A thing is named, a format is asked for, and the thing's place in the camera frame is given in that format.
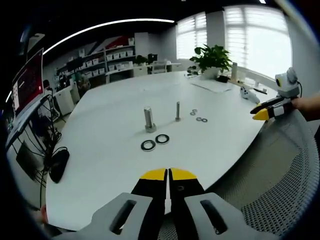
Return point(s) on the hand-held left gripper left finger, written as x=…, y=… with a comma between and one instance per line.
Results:
x=143, y=190

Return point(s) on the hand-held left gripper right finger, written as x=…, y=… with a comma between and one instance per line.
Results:
x=186, y=190

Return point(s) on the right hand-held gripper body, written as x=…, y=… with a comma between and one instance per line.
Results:
x=287, y=83

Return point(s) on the large dark metal washer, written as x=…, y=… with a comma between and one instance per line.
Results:
x=148, y=145
x=161, y=139

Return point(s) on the thick threaded stud hex base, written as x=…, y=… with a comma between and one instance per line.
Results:
x=149, y=120

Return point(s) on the thin threaded stud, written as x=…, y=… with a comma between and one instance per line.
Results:
x=177, y=111

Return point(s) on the person's right hand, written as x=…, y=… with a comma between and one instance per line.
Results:
x=308, y=107

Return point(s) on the white game controller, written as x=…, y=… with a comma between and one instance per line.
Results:
x=248, y=93

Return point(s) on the pale upright bottle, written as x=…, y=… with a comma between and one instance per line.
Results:
x=234, y=72

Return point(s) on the small black desk item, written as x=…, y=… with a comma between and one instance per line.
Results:
x=223, y=78

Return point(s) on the grey mesh office chair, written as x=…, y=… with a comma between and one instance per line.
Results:
x=275, y=175

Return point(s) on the green potted plant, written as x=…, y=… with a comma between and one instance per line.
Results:
x=212, y=58

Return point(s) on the black computer mouse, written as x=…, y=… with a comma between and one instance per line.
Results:
x=59, y=165

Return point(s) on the shelf with white bins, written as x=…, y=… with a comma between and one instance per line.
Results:
x=110, y=61

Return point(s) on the monitor with red screen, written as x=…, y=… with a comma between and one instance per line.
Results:
x=27, y=80

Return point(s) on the ceiling light strip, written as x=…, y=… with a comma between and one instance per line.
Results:
x=100, y=28

